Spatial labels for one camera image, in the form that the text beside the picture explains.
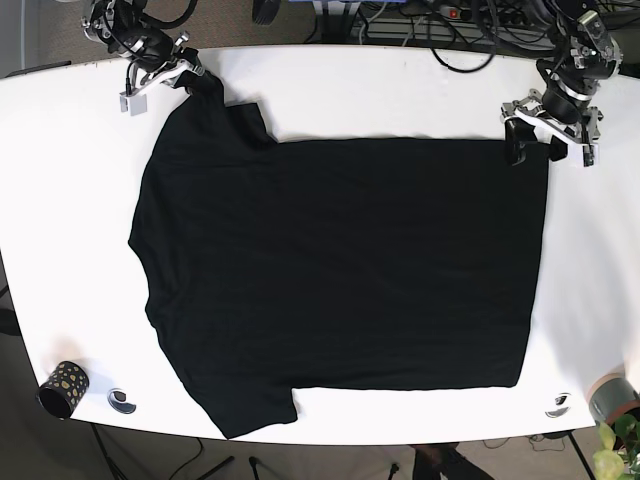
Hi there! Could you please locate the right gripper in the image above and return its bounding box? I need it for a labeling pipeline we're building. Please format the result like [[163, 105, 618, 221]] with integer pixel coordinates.
[[119, 40, 215, 115]]

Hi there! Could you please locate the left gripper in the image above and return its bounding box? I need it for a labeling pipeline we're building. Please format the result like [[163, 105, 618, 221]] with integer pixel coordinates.
[[501, 72, 601, 167]]

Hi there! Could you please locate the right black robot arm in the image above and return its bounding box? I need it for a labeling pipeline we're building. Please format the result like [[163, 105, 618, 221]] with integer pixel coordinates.
[[81, 0, 206, 116]]

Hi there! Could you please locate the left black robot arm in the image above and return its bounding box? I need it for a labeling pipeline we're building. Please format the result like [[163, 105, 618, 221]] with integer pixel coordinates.
[[470, 1, 623, 167]]

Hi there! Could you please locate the grey tape roll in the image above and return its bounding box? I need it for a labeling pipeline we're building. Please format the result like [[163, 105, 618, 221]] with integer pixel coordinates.
[[587, 373, 639, 426]]

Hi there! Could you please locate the black gold-dotted cup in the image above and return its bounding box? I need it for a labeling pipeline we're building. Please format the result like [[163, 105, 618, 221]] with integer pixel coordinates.
[[36, 361, 90, 420]]

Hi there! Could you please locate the green potted plant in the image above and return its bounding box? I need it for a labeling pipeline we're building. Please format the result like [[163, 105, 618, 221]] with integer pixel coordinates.
[[593, 413, 639, 480]]

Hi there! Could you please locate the right table cable grommet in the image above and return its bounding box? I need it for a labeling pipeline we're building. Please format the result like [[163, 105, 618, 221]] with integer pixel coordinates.
[[544, 392, 572, 419]]

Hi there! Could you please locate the table cable grommet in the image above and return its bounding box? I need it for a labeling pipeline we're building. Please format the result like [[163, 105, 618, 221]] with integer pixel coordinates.
[[544, 392, 572, 419], [107, 389, 137, 415]]

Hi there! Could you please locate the left table cable grommet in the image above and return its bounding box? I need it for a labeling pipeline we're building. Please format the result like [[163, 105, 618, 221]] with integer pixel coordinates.
[[107, 389, 137, 415]]

